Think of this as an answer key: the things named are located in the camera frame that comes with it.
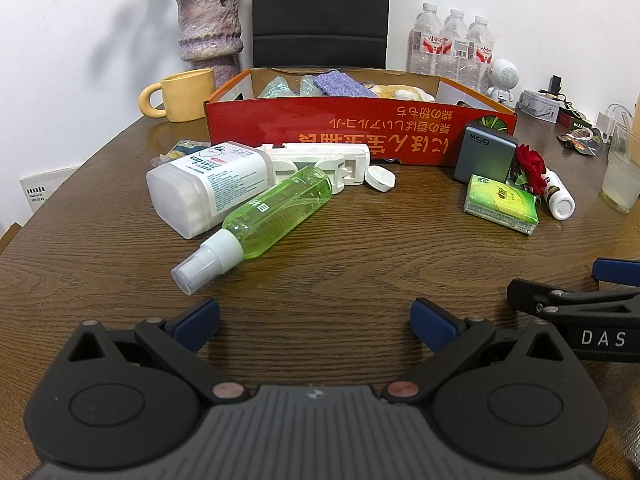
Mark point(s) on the grey power adapter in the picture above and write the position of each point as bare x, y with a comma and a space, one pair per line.
482, 155

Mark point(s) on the red cardboard box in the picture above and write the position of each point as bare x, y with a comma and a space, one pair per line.
300, 120

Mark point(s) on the white charger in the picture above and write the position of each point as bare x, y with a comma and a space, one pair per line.
612, 120

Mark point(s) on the brown cardboard piece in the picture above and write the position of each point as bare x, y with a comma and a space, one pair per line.
9, 237

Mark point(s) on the white tin box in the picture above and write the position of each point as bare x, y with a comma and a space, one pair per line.
537, 105

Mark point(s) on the white folding phone holder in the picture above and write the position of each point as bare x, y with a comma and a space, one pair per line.
320, 152

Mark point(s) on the glass of cloudy drink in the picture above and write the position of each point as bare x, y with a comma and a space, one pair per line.
620, 180

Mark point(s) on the green tissue pack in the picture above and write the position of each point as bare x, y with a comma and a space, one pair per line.
500, 200

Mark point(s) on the small black device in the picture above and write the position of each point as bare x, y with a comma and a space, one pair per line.
555, 85

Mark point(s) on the yellow mug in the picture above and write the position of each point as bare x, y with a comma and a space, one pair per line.
187, 95

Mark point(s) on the yellow plush toy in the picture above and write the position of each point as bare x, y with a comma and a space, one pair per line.
400, 92

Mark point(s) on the iridescent plastic bag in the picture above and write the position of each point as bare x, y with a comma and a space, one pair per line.
275, 87

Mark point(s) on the green spray bottle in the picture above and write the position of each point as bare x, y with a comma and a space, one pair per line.
280, 205

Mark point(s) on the black chair back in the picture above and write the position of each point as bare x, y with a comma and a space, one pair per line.
320, 5

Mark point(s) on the blue yellow snack packet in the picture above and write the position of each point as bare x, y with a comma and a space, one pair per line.
182, 149

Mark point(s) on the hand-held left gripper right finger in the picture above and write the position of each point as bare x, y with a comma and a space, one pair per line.
430, 322

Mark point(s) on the colourful snack wrapper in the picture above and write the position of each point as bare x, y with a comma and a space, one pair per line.
580, 139

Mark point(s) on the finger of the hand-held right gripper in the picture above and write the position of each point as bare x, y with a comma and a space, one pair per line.
535, 297
620, 272

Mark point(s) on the white paper box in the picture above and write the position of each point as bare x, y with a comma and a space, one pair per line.
47, 187

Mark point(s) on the white cotton swab box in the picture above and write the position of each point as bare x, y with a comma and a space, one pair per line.
210, 185

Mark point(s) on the purple ceramic vase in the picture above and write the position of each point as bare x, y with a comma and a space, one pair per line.
210, 25

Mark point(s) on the clear water bottle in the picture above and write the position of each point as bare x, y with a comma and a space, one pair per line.
481, 55
456, 45
427, 40

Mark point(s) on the red fabric rose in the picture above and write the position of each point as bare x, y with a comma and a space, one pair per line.
531, 160

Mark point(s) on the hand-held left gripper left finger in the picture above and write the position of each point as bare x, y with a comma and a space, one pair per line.
200, 317

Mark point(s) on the white robot figurine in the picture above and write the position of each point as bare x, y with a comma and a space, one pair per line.
505, 74

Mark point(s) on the small white spray bottle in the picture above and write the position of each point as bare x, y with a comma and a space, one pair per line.
560, 197

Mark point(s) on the purple fabric pouch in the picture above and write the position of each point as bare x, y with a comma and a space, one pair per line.
340, 84

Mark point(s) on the dark small box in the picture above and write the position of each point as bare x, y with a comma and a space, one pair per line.
572, 119

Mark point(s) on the white round cap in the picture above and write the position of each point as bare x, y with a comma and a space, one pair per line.
380, 178

